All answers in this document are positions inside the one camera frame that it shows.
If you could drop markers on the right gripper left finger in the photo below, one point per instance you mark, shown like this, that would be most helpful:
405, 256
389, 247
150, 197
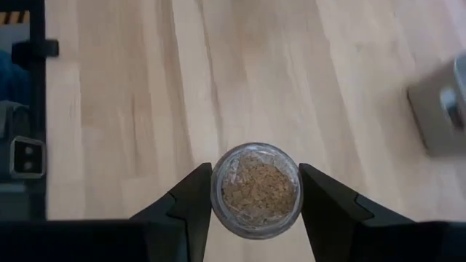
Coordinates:
174, 225

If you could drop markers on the black square mount silver rim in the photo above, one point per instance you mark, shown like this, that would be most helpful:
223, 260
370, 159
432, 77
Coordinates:
27, 157

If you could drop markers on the cork-topped glass saffron jar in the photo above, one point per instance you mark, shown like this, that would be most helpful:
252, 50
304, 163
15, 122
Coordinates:
256, 189

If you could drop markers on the black mat orange striped edge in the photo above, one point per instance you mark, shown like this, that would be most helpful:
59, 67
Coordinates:
14, 16

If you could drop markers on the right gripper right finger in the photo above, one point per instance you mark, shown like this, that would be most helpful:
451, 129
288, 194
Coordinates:
335, 225

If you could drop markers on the dark grey plastic bin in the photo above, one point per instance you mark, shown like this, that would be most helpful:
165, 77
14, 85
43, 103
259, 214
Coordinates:
433, 120

